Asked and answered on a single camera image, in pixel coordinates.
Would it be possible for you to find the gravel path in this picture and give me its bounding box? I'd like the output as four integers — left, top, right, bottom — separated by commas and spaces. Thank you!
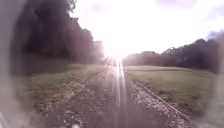
33, 61, 198, 128

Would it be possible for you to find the open grass field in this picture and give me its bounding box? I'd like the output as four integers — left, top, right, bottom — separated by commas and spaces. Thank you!
123, 64, 220, 118

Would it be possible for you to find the grass verge beside wood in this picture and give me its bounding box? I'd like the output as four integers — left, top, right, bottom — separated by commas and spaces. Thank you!
12, 62, 108, 128

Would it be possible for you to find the dark wood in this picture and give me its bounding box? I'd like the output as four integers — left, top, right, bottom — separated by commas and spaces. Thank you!
9, 0, 106, 76

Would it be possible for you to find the dark tree line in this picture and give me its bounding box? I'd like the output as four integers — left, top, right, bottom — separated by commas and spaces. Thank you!
121, 29, 224, 73

